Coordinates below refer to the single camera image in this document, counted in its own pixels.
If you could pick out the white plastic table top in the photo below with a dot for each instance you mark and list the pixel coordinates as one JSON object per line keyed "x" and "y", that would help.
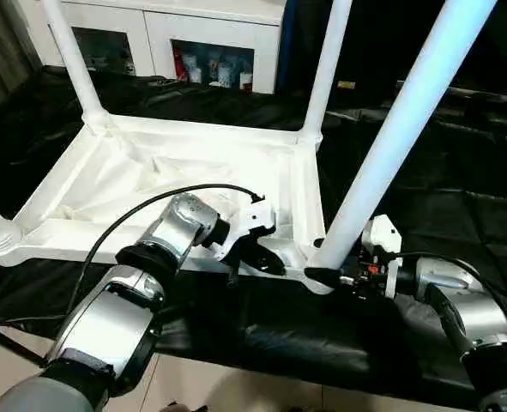
{"x": 128, "y": 171}

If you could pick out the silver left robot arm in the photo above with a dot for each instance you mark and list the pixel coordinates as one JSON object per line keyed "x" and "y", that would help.
{"x": 180, "y": 227}

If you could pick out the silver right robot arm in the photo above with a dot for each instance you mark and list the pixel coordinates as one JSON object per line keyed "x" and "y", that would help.
{"x": 472, "y": 309}

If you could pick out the small white cup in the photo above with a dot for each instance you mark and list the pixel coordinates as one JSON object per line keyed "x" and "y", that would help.
{"x": 245, "y": 80}

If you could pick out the small tan label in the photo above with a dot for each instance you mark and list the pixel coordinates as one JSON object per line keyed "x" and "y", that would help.
{"x": 346, "y": 84}

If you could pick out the white blue carton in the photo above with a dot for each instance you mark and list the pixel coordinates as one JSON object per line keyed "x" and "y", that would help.
{"x": 221, "y": 73}

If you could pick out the small white jar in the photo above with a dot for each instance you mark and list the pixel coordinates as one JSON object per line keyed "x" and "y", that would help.
{"x": 196, "y": 74}

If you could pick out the dark blue hanging cloth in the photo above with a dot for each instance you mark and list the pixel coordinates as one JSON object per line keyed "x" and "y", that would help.
{"x": 289, "y": 43}

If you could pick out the black metal rod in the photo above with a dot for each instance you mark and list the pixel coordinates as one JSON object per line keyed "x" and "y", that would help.
{"x": 484, "y": 92}

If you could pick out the silver left robot leg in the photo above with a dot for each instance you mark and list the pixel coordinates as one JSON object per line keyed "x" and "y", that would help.
{"x": 34, "y": 399}

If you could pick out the black metal stand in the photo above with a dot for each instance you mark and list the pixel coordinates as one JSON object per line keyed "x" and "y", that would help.
{"x": 4, "y": 339}

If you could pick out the white glass-door cabinet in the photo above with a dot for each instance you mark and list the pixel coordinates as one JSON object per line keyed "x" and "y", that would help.
{"x": 158, "y": 26}

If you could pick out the grey curtain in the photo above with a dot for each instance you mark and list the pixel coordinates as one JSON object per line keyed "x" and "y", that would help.
{"x": 0, "y": 43}

